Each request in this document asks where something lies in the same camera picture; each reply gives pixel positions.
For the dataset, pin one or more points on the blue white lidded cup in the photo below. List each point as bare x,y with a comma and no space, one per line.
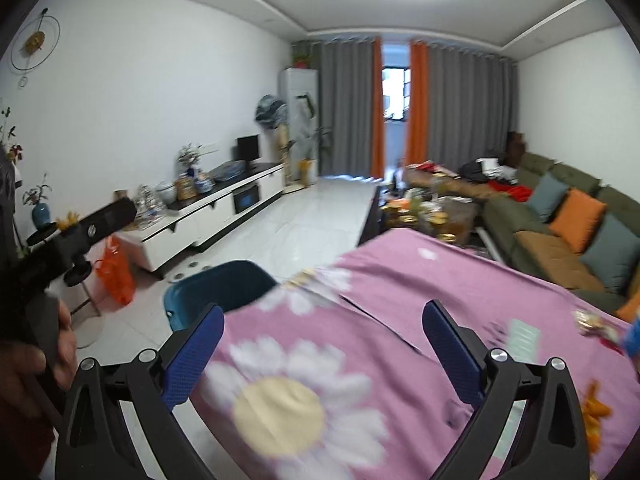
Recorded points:
631,342

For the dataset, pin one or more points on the small black monitor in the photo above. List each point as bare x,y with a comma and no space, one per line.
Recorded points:
248,148

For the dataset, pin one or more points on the tall potted plant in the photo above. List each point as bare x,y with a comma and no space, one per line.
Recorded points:
308,139

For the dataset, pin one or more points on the orange cushion far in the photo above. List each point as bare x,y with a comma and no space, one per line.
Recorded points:
577,220

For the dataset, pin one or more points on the grey blue cushion far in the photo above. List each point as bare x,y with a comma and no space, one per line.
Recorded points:
547,196

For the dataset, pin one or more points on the grey orange curtain left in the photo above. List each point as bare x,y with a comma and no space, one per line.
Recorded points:
351,106

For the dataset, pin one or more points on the brown seat cushion cover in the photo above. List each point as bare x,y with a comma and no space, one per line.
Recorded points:
553,261

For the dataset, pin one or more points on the person's left hand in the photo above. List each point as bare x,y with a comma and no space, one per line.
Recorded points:
20,362

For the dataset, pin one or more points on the covered standing fan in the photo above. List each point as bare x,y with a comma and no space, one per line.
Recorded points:
271,112

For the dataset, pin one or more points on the pile of clothes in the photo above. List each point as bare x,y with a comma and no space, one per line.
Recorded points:
480,179

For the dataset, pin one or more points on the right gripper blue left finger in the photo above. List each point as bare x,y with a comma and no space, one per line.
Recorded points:
95,442

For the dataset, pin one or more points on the grey blue cushion near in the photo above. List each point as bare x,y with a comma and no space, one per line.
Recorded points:
613,254

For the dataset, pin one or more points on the white standing air conditioner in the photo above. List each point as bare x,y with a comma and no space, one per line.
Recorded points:
299,90

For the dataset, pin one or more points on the cluttered coffee table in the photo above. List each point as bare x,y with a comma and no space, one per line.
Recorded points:
450,219

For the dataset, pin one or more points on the grey orange curtain right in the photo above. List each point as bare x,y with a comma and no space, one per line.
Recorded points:
462,104

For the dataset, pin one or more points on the white black tv cabinet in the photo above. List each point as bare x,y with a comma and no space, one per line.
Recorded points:
200,222

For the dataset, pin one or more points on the orange cushion near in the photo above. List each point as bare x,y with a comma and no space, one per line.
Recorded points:
630,311

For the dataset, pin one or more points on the orange plastic bag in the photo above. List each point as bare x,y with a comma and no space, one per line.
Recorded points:
113,270

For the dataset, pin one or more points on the clear packaged biscuits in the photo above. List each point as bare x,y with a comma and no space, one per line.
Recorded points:
594,326

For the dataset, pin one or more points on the pink floral tablecloth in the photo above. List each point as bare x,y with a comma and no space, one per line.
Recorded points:
330,376

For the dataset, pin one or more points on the orange cushion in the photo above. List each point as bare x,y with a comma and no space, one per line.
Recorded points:
577,220
630,311

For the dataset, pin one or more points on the grey blue cushion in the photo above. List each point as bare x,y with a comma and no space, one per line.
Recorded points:
547,196
613,254

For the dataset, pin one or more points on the grey orange curtain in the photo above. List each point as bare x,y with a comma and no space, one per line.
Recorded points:
462,104
351,106

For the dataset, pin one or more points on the green sectional sofa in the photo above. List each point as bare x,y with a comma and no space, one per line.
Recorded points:
504,217

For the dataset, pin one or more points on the teal plastic chair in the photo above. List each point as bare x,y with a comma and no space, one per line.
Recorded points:
231,285

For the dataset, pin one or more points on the round wall clock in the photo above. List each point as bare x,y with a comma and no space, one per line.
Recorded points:
34,45

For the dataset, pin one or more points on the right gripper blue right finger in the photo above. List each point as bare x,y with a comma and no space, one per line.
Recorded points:
550,441

